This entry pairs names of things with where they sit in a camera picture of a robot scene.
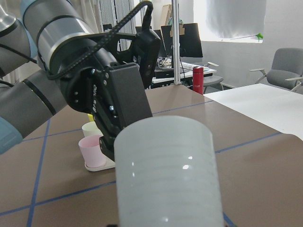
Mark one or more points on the red thermos bottle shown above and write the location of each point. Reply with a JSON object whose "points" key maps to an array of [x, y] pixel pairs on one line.
{"points": [[198, 79]]}

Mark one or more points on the pink plastic cup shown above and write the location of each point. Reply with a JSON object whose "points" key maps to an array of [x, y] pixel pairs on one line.
{"points": [[91, 152]]}

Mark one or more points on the aluminium frame post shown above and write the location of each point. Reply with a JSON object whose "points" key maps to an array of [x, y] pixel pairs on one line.
{"points": [[175, 26]]}

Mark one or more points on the grey translucent plastic cup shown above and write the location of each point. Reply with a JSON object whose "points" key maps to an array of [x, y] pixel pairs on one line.
{"points": [[166, 174]]}

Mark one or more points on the pale green plastic cup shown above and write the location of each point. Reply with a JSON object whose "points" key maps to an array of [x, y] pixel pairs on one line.
{"points": [[90, 129]]}

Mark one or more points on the brown paper table mat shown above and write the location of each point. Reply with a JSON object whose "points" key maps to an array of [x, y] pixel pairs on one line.
{"points": [[234, 156]]}

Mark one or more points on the white plastic tray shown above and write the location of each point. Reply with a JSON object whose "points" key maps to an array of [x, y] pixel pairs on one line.
{"points": [[108, 165]]}

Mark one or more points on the grey office chair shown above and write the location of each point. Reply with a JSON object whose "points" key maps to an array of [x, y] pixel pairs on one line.
{"points": [[286, 70]]}

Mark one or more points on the black computer monitor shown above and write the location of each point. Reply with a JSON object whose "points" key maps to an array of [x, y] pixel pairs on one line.
{"points": [[189, 40]]}

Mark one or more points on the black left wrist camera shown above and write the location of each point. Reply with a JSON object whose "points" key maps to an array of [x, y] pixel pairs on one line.
{"points": [[146, 46]]}

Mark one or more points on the yellow plastic cup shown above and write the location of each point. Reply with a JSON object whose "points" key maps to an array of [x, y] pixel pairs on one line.
{"points": [[90, 117]]}

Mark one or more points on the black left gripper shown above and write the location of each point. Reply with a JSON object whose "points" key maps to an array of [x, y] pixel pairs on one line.
{"points": [[115, 96]]}

